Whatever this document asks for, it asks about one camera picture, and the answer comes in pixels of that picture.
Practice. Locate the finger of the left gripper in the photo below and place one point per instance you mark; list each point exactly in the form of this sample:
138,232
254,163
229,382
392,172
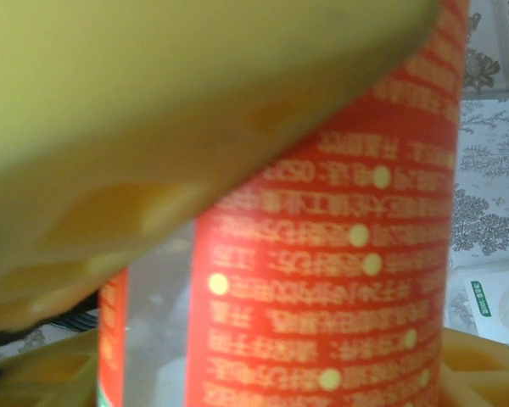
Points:
110,127

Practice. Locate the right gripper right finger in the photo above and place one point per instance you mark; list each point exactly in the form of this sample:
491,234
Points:
483,373

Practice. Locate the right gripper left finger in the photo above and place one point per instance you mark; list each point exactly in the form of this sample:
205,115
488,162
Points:
46,377

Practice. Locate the white carton box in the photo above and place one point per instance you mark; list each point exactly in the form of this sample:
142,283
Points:
500,305

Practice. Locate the red label tea bottle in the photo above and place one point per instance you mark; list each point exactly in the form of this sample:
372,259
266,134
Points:
322,254

